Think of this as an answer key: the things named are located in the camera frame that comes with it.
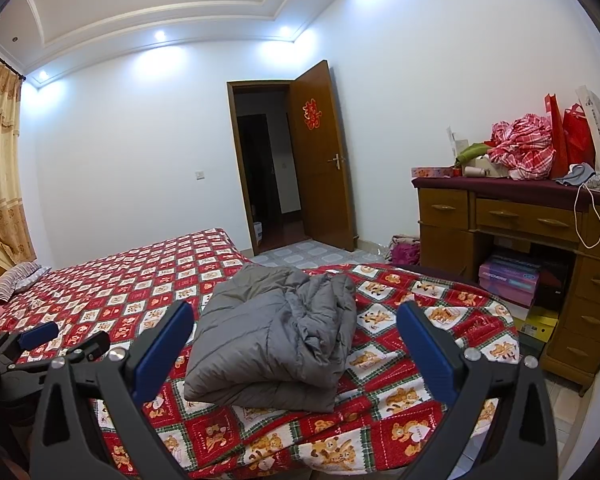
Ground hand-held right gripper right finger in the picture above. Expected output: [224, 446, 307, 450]
[396, 300, 561, 480]

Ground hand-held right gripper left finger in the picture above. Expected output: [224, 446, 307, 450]
[29, 300, 196, 480]

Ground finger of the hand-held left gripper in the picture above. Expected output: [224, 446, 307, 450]
[0, 321, 60, 361]
[55, 331, 112, 364]

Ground grey puffer jacket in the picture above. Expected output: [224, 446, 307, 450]
[184, 264, 358, 413]

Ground striped grey pillow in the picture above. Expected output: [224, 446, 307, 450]
[0, 261, 51, 304]

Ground red checked printed bedspread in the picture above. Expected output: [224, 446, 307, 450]
[0, 227, 521, 480]

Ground pink cloth pile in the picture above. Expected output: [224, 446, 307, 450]
[388, 233, 422, 265]

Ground purple shoe box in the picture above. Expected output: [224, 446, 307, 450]
[478, 253, 541, 309]

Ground yellow cardboard box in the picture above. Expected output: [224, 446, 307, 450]
[517, 304, 561, 344]

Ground small wooden desk drawer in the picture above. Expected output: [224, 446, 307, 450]
[418, 188, 470, 231]

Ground black box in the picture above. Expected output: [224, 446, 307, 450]
[537, 259, 572, 307]

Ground yellow patterned curtain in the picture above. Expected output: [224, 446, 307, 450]
[0, 45, 37, 266]

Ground wide wooden desk drawer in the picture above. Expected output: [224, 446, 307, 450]
[475, 198, 584, 244]

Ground flat pink box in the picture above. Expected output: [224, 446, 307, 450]
[410, 165, 456, 180]

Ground brown wooden door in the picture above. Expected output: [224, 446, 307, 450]
[287, 60, 357, 252]

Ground green cloth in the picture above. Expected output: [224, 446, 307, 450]
[454, 142, 491, 168]

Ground clear plastic bag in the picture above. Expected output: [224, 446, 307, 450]
[447, 125, 469, 166]

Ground red plaid cloth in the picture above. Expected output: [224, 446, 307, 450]
[486, 113, 557, 181]

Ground grey cloth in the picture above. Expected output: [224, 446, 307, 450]
[554, 162, 599, 187]

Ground tall red gift bag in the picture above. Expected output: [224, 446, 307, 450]
[544, 92, 572, 179]

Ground red paper door decoration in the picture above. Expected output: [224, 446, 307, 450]
[302, 100, 322, 132]

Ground red shopping bag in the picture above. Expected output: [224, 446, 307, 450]
[562, 103, 597, 169]

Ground black curtain rod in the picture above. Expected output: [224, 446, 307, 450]
[0, 39, 27, 82]

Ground white printed tote bag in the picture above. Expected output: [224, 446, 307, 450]
[574, 85, 600, 177]

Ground dark wooden door frame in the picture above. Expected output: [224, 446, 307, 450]
[226, 80, 301, 257]

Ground white cable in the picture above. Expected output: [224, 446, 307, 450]
[573, 182, 600, 250]

